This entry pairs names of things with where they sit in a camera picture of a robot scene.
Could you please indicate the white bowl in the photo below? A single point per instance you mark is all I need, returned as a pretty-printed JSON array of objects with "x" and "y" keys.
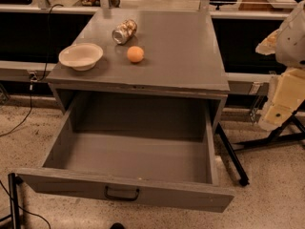
[{"x": 81, "y": 57}]

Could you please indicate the black stand left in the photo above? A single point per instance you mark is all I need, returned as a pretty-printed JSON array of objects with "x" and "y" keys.
[{"x": 12, "y": 212}]

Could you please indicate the black stand legs right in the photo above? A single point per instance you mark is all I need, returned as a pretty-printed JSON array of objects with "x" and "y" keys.
[{"x": 274, "y": 138}]

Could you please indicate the open grey top drawer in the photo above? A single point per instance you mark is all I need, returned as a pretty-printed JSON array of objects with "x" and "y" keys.
[{"x": 161, "y": 145}]

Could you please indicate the black drawer handle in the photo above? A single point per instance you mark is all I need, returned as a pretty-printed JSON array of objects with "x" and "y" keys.
[{"x": 121, "y": 194}]

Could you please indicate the crushed metal can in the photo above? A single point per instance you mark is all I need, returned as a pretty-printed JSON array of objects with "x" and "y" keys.
[{"x": 124, "y": 31}]

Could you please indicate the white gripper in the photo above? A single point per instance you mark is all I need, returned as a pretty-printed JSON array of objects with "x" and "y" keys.
[{"x": 292, "y": 43}]

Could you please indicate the grey counter rail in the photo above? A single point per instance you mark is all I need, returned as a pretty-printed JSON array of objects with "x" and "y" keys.
[{"x": 29, "y": 38}]

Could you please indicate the orange fruit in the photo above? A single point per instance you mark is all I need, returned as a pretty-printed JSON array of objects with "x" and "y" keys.
[{"x": 135, "y": 54}]

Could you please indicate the grey cabinet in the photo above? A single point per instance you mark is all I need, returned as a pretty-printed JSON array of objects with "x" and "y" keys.
[{"x": 181, "y": 57}]

